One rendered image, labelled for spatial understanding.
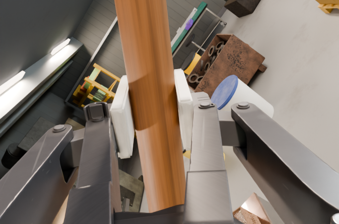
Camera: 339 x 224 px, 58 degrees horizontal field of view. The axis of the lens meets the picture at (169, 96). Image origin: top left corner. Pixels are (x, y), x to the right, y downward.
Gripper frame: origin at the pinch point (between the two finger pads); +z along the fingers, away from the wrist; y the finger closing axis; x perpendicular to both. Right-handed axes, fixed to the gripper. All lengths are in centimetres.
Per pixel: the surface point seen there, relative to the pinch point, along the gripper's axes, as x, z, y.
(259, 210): -143, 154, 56
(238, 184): -211, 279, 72
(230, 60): -96, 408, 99
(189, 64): -124, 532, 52
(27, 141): -201, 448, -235
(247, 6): -40, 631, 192
